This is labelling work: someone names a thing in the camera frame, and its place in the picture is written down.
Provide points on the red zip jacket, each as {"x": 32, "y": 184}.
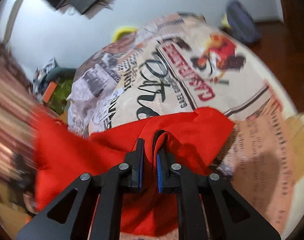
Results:
{"x": 194, "y": 139}

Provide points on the beige fleece blanket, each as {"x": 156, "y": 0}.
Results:
{"x": 295, "y": 224}

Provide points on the dark green plush cushion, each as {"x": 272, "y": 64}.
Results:
{"x": 58, "y": 72}

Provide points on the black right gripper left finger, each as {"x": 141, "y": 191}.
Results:
{"x": 90, "y": 207}

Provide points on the orange box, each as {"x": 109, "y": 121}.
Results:
{"x": 49, "y": 92}

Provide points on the person's left hand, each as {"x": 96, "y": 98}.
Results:
{"x": 29, "y": 202}

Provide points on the yellow round object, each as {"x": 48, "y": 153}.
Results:
{"x": 123, "y": 32}

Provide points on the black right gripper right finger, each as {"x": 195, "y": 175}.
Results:
{"x": 207, "y": 206}

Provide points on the newspaper print bed cover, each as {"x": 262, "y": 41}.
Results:
{"x": 179, "y": 63}

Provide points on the striped curtain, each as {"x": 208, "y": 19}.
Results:
{"x": 16, "y": 106}

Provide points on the dark blue backpack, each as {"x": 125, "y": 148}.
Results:
{"x": 241, "y": 23}

